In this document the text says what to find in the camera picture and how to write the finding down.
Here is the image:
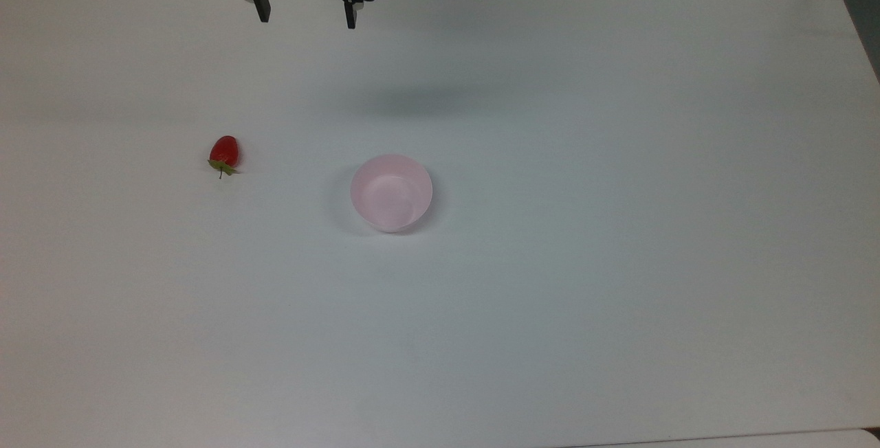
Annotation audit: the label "red strawberry with green leaves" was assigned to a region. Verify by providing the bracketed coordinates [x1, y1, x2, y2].
[208, 135, 241, 180]

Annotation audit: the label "pink plastic bowl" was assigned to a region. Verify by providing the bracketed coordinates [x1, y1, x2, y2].
[350, 154, 434, 234]

